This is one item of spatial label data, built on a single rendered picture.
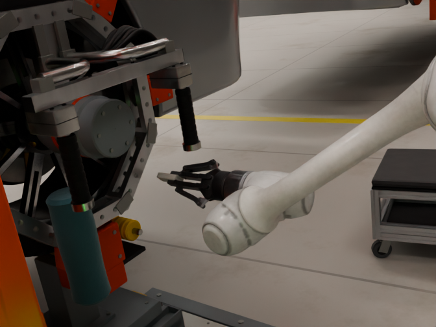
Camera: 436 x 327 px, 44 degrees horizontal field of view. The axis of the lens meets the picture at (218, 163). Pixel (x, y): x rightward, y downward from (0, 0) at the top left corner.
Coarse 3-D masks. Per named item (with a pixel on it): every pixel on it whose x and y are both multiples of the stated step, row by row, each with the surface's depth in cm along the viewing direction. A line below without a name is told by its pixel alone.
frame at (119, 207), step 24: (72, 0) 123; (0, 24) 110; (24, 24) 114; (72, 24) 131; (96, 24) 129; (0, 48) 110; (144, 96) 144; (144, 120) 146; (144, 144) 146; (120, 168) 146; (144, 168) 147; (120, 192) 143; (24, 216) 119; (96, 216) 135; (48, 240) 124
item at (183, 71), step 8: (176, 64) 125; (184, 64) 123; (152, 72) 126; (160, 72) 124; (168, 72) 123; (176, 72) 121; (184, 72) 123; (152, 80) 127; (160, 80) 125; (168, 80) 124; (176, 80) 122; (184, 80) 123; (192, 80) 126; (160, 88) 126; (168, 88) 125; (176, 88) 123
